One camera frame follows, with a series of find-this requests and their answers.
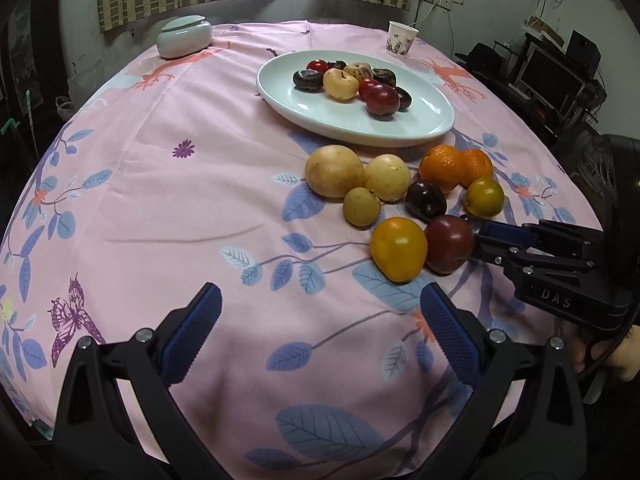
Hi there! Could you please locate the tan cardboard box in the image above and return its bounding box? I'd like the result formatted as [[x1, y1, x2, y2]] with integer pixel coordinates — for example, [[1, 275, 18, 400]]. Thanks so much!
[[522, 16, 561, 43]]

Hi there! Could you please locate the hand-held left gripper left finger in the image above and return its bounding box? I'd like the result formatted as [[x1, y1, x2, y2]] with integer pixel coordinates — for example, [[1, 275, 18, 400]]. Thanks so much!
[[52, 282, 223, 480]]

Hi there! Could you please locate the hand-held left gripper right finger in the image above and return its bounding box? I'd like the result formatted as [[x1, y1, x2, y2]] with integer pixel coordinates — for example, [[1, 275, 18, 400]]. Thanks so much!
[[420, 282, 591, 480]]

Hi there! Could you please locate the large dark purple mangosteen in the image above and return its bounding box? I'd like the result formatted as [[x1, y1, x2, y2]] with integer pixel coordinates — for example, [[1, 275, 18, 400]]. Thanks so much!
[[292, 70, 326, 93]]

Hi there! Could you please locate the orange mandarin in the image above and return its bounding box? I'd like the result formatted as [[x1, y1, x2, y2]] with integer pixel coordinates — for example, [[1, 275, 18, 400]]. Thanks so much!
[[461, 148, 495, 188], [418, 144, 467, 193]]

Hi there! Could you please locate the black hat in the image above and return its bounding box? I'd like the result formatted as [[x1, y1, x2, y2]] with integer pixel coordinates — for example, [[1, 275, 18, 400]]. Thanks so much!
[[457, 42, 508, 73]]

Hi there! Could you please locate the person's right hand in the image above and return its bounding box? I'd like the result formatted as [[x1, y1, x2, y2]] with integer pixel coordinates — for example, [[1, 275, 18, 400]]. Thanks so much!
[[605, 324, 640, 386]]

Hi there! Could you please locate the white broom handle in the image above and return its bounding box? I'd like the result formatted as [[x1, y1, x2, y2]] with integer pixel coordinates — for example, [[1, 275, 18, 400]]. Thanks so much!
[[25, 89, 38, 161]]

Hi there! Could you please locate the printed paper cup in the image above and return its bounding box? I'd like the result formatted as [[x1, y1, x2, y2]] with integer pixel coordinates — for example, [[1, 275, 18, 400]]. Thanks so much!
[[385, 20, 419, 58]]

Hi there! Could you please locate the black computer desk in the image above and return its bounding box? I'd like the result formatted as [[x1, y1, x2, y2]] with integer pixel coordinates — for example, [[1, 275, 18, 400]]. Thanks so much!
[[452, 55, 601, 146]]

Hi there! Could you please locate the yellow dimpled apple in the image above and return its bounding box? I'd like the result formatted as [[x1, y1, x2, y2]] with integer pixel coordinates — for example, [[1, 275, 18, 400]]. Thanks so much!
[[322, 67, 359, 103]]

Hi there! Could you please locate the yellow green tomato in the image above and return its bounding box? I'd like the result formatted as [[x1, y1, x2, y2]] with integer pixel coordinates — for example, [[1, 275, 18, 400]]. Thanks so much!
[[463, 177, 506, 218]]

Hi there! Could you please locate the large dark red tomato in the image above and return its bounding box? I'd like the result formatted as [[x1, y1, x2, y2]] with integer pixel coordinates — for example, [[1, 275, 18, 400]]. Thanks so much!
[[424, 214, 476, 276]]

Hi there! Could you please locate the pale green oval plate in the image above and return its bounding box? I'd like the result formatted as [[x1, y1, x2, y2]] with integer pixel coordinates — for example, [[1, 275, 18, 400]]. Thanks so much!
[[256, 50, 456, 148]]

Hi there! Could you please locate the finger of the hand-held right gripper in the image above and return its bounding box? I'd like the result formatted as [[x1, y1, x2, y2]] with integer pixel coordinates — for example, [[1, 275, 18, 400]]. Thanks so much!
[[472, 241, 592, 272], [477, 217, 605, 252]]

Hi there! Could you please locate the computer monitor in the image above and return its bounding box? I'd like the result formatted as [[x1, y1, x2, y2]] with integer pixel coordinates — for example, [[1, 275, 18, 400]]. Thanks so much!
[[515, 45, 586, 108]]

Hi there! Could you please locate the pale green lidded jar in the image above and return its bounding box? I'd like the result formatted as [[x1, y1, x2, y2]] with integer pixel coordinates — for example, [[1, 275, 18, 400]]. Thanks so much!
[[157, 15, 213, 59]]

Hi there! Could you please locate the small green yellow fruit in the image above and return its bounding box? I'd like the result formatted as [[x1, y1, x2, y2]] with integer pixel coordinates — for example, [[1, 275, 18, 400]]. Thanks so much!
[[343, 186, 383, 227]]

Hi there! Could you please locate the medium yellow pear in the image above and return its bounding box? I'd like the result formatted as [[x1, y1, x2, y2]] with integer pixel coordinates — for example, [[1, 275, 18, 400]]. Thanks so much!
[[363, 154, 412, 203]]

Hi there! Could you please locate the dark red plum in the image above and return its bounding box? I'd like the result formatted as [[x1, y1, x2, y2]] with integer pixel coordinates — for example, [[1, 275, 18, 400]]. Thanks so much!
[[365, 84, 401, 117]]

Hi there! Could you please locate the black speaker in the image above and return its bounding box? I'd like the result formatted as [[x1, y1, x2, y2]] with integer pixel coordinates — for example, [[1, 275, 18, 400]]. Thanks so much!
[[565, 30, 601, 73]]

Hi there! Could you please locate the yellow orange tomato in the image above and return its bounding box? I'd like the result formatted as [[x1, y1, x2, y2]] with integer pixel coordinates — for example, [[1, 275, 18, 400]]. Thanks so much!
[[370, 217, 429, 283]]

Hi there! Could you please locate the pink leaf print tablecloth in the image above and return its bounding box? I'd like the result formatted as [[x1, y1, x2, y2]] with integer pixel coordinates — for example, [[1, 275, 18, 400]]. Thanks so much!
[[0, 21, 608, 480]]

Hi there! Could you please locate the large yellow pear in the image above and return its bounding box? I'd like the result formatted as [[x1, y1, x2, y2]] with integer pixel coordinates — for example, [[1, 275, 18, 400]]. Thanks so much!
[[305, 145, 366, 199]]

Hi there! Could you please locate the black mesh chair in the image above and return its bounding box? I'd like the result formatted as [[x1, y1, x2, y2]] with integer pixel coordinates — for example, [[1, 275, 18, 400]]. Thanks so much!
[[575, 132, 640, 241]]

